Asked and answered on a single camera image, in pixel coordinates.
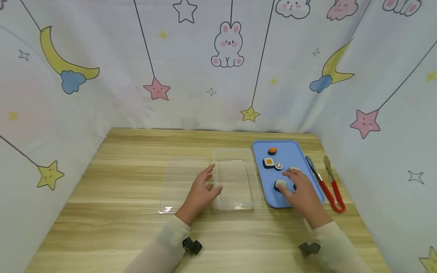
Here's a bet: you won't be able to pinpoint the person's left hand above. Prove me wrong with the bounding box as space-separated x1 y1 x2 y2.
175 163 223 227

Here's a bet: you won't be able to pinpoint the person's left forearm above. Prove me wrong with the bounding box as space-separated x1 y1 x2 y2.
123 215 191 273

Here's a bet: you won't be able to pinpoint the blue tray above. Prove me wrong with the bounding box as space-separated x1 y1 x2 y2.
252 140 326 209

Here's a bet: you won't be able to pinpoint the black wrist band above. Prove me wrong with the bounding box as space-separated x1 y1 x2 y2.
182 237 203 255
299 242 321 258

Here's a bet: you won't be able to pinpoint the clear plastic container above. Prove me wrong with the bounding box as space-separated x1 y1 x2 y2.
212 148 263 211

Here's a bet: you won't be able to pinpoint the clear plastic lid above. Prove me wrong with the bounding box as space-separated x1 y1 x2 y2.
158 158 214 214

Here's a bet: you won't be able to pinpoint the person's right hand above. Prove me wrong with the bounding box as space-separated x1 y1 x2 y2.
276 168 333 230

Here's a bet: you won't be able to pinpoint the person's right forearm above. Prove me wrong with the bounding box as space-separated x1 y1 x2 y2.
312 221 374 273

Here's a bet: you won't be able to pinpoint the metal tongs with red handles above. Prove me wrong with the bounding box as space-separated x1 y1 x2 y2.
305 155 346 213

